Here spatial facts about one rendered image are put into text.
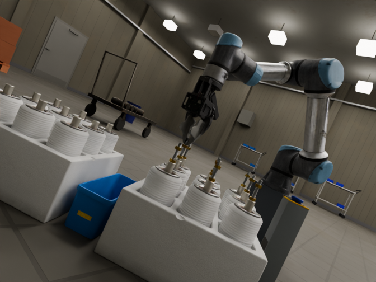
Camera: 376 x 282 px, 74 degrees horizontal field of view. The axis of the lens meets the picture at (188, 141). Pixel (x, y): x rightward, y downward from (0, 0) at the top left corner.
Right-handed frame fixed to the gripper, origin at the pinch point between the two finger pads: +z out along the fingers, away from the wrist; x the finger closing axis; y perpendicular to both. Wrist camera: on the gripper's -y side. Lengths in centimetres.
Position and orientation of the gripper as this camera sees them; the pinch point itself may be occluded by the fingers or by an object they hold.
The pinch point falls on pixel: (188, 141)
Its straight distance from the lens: 80.8
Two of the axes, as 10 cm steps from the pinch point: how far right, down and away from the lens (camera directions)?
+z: -4.2, 9.1, 0.3
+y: -4.5, -1.8, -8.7
